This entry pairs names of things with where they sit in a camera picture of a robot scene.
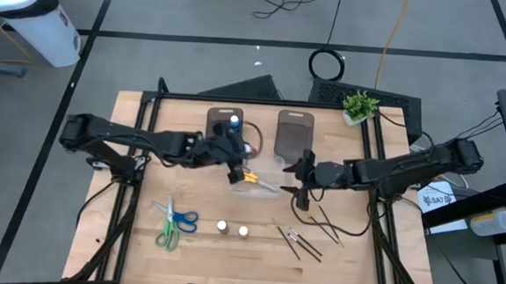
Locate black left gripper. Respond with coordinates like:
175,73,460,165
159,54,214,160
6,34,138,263
186,120,251,186

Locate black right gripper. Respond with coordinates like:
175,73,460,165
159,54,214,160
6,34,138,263
278,147,356,214

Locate yellow-handled scissors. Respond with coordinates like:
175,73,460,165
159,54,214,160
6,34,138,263
243,171,281,193

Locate clear plastic container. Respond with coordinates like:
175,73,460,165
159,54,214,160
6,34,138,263
227,152,287,201

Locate blue paint bottle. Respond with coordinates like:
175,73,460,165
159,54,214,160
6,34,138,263
228,113,242,136

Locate black paintbrush silver ferrule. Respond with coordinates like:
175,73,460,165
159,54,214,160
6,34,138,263
285,232,323,262
287,228,324,256

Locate blue-handled scissors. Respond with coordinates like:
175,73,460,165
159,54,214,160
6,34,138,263
150,200,200,235

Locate green-handled scissors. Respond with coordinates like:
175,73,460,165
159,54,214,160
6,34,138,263
154,193,184,253

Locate brown plastic bin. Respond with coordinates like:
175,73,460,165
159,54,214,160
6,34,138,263
273,108,315,167
204,105,244,141

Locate black flat panel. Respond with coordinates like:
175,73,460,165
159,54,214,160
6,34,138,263
197,70,285,101

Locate black computer case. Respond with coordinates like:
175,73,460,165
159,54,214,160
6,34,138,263
305,76,425,147

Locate green plant white pot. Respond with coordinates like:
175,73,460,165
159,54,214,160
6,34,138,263
340,89,381,128

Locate white printed box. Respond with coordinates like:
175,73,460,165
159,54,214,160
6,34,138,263
416,180,459,214

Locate cream plastic container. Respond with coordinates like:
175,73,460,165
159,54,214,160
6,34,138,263
468,207,506,238

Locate white trash can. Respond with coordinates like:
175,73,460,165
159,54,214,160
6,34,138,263
0,0,85,69

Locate grey stand base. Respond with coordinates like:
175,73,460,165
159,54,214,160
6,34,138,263
0,58,28,79

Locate dark wrist camera cable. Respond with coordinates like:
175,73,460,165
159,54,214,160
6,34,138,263
289,186,374,238
238,120,264,160

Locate black aluminium table frame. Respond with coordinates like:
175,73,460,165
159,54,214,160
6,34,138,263
61,71,451,284

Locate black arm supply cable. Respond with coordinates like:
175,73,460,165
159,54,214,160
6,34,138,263
376,109,434,141
75,177,119,231

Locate coiled black cable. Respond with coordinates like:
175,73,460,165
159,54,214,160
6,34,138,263
307,0,350,84

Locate tangled black cables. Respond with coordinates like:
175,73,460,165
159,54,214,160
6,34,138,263
207,0,333,24

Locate yellow cable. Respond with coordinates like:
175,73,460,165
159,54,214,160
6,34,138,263
372,0,415,93

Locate black cable bundle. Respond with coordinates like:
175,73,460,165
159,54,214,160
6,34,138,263
453,107,506,145

